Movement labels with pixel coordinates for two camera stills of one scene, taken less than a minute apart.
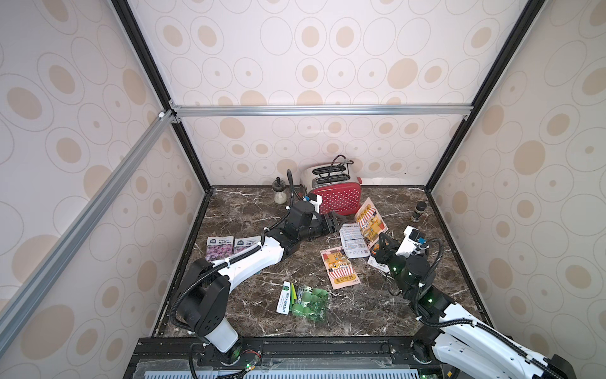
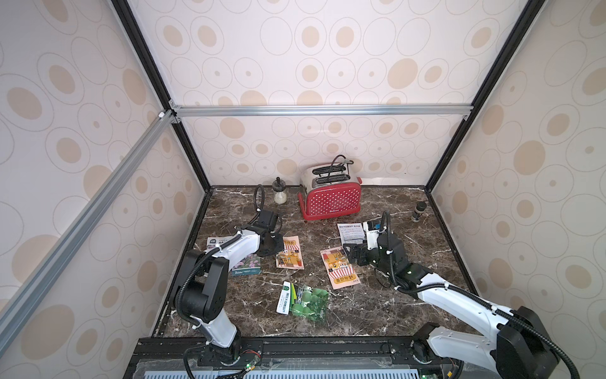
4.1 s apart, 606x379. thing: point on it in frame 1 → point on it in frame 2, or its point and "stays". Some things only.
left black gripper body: (317, 227) → (275, 244)
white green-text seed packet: (353, 242) stays
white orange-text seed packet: (339, 268) stays
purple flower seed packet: (219, 248) stays
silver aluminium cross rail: (442, 110) stays
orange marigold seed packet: (370, 223) → (290, 257)
